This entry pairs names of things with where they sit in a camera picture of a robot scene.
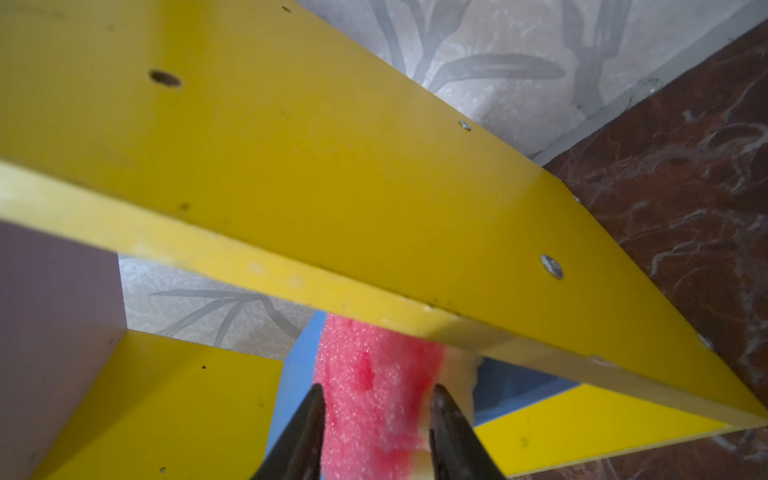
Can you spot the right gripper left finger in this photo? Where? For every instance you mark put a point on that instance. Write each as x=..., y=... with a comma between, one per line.
x=297, y=453

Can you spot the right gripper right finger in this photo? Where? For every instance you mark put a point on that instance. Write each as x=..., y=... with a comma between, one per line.
x=456, y=451

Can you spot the pink smiley sponge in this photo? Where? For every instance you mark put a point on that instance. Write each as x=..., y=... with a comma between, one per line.
x=377, y=386

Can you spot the blue lower shelf board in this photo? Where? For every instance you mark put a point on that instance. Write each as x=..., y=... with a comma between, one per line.
x=501, y=390

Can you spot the pink top shelf board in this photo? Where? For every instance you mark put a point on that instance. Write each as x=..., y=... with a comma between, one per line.
x=62, y=315

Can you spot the yellow shelf unit frame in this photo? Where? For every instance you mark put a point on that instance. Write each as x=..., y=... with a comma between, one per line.
x=251, y=142

